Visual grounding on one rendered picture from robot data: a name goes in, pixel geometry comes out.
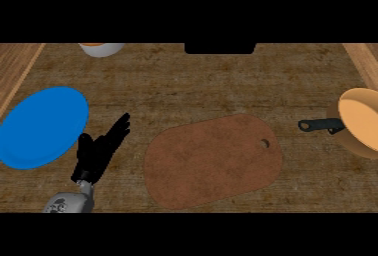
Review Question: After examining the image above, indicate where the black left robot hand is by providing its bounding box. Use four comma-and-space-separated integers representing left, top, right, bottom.
69, 112, 132, 185

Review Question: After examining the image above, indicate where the brown cutting board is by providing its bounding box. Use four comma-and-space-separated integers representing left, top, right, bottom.
143, 113, 284, 211

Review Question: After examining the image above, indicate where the blue plate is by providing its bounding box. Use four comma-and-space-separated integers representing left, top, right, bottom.
0, 86, 90, 171

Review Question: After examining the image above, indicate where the white cup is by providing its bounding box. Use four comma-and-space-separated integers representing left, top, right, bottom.
78, 43, 126, 59

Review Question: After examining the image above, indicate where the black appliance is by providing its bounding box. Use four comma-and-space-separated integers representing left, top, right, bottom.
183, 43, 258, 55

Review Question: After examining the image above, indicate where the orange pot with black handle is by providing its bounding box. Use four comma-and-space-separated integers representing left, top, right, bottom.
296, 87, 378, 160

